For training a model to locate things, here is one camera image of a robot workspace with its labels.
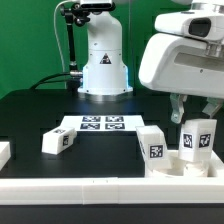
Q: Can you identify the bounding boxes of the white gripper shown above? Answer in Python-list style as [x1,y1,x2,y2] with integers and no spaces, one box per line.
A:
[139,33,224,123]

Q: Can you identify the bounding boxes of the white rail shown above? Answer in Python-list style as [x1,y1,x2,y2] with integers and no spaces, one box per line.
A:
[208,152,224,178]
[0,177,224,205]

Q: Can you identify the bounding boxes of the white front rail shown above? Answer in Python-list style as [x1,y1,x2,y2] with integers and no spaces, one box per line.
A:
[0,177,224,205]

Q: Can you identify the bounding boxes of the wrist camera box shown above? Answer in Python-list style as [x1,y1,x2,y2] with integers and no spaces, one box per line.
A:
[155,11,224,41]

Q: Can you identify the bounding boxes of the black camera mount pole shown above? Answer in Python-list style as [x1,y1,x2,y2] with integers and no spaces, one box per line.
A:
[60,3,90,93]

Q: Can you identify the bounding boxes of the white right rail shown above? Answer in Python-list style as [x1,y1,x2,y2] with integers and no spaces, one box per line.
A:
[208,152,224,178]

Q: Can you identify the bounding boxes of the white round stool seat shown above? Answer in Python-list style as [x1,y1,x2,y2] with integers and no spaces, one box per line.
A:
[145,150,210,178]

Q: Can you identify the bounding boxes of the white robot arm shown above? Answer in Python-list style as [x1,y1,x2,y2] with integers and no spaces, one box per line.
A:
[81,0,224,123]

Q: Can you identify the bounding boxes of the black cables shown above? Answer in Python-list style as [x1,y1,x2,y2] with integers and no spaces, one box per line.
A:
[29,73,81,90]

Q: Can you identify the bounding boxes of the white block at left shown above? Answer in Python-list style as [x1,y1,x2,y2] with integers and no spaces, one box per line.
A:
[0,142,11,171]

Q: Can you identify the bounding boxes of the white cable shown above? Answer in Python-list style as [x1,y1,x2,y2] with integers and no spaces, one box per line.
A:
[53,0,74,64]

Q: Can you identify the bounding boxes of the white marker sheet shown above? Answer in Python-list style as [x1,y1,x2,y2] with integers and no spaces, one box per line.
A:
[61,115,144,132]

